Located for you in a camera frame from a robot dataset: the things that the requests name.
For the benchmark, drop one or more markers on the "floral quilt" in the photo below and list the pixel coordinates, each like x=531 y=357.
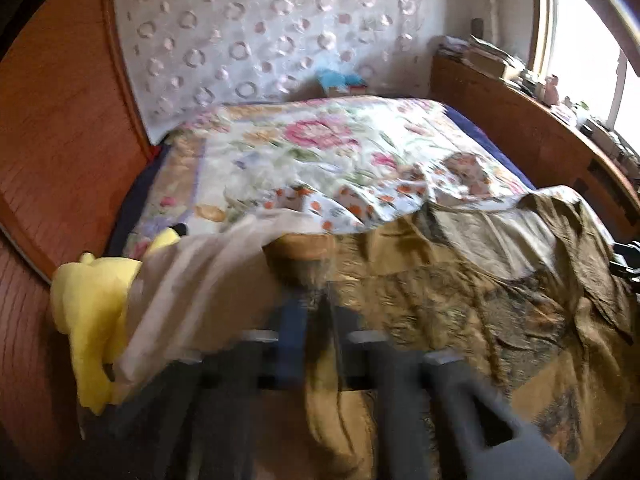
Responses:
x=216 y=168

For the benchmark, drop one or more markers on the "orange-print white bed sheet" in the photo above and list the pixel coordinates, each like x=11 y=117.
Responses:
x=351 y=207

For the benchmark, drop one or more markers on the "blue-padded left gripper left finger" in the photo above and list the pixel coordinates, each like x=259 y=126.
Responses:
x=196 y=419

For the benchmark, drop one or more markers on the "window with wooden frame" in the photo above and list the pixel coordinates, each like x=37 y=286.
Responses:
x=596 y=80

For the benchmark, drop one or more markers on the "stack of papers and boxes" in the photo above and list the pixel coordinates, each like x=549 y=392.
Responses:
x=481 y=56

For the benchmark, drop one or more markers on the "beige folded cloth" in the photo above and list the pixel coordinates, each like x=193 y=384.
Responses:
x=198 y=295

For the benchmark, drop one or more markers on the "olive patterned garment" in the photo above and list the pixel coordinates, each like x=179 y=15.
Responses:
x=522 y=290

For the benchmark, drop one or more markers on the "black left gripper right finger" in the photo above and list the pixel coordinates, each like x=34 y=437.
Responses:
x=435 y=406

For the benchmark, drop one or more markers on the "blue tissue box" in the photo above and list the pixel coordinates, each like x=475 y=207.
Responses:
x=334 y=83

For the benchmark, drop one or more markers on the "dark blue blanket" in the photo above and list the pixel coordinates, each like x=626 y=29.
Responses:
x=478 y=135

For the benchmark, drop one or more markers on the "wooden wardrobe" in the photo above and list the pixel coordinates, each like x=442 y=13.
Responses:
x=71 y=146

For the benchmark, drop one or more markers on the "long wooden sideboard cabinet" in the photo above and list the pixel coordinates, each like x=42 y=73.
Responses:
x=547 y=151

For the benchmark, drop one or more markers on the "sheer circle-pattern curtain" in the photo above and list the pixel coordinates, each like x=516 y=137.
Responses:
x=182 y=56

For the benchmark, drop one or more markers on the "pink ceramic figure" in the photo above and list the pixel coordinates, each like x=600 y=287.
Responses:
x=551 y=92

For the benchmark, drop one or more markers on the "yellow cloth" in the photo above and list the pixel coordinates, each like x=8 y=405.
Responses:
x=100 y=303

